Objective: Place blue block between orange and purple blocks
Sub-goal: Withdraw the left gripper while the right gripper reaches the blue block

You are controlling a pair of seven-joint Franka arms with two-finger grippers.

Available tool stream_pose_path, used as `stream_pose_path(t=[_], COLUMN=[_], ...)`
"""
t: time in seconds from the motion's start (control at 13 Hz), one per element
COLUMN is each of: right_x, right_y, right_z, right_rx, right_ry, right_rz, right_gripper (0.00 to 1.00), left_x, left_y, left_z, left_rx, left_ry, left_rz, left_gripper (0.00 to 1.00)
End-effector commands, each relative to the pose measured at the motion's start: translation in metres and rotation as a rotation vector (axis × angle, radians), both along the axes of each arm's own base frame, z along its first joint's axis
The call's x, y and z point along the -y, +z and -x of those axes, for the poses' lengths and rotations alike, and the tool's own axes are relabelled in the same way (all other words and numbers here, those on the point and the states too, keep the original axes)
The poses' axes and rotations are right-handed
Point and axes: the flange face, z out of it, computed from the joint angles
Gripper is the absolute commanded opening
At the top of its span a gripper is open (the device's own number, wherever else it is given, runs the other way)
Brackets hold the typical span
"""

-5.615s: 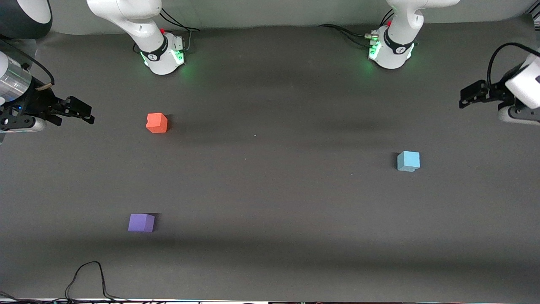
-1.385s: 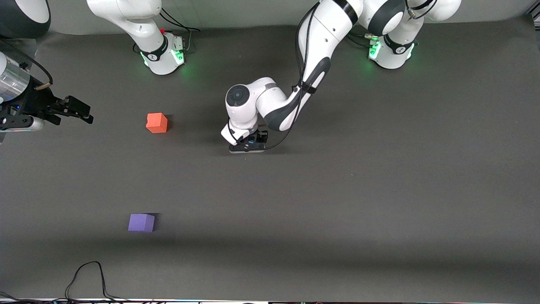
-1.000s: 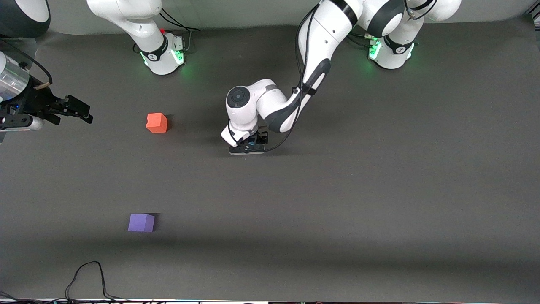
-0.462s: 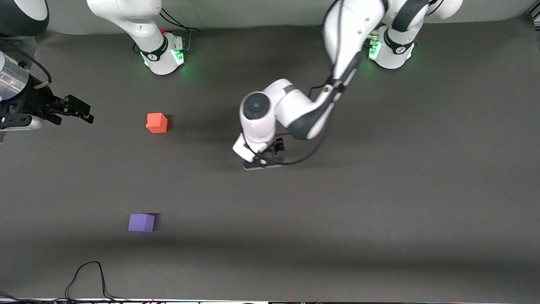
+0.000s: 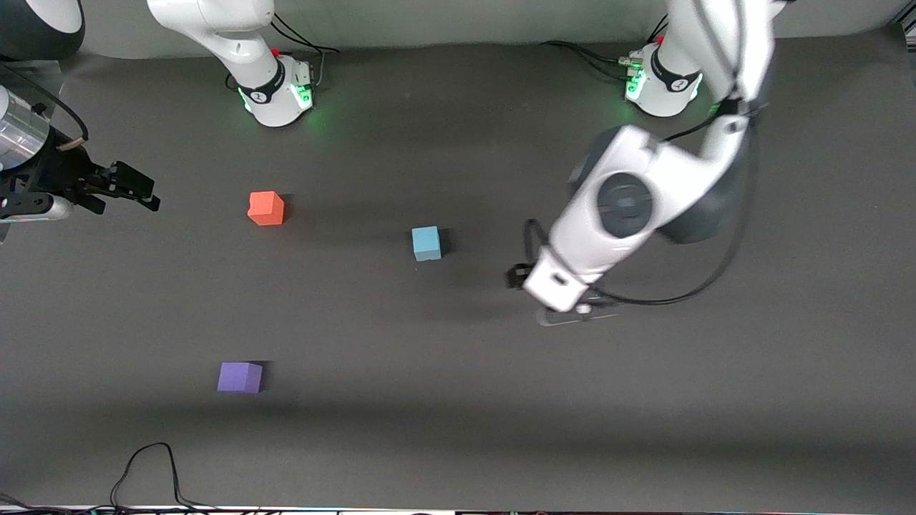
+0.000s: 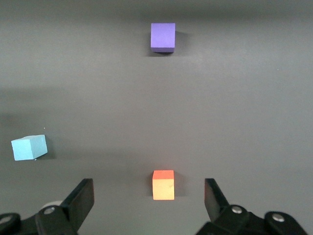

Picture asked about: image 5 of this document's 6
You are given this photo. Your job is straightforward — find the light blue foam block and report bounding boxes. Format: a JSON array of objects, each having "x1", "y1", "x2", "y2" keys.
[{"x1": 411, "y1": 225, "x2": 444, "y2": 263}]

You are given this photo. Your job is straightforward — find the orange foam block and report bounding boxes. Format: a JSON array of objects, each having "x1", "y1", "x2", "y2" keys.
[{"x1": 248, "y1": 191, "x2": 286, "y2": 227}]

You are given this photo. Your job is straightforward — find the purple foam block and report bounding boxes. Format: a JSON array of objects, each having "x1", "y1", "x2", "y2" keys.
[{"x1": 217, "y1": 362, "x2": 264, "y2": 394}]

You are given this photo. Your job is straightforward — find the dark grey table mat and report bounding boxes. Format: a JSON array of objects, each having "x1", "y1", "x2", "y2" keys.
[{"x1": 0, "y1": 24, "x2": 916, "y2": 513}]

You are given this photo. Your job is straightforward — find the black right arm base cables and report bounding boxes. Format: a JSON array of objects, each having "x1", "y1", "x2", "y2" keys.
[{"x1": 269, "y1": 13, "x2": 341, "y2": 91}]

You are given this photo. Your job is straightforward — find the black arm base cables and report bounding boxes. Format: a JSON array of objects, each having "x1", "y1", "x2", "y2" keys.
[
  {"x1": 269, "y1": 13, "x2": 341, "y2": 91},
  {"x1": 540, "y1": 13, "x2": 671, "y2": 81}
]

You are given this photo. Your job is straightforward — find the black left arm base cables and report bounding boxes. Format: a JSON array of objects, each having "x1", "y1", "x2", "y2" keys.
[{"x1": 540, "y1": 13, "x2": 671, "y2": 81}]

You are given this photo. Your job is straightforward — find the thin black loose cable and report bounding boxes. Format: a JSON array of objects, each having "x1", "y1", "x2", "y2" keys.
[{"x1": 0, "y1": 442, "x2": 219, "y2": 515}]

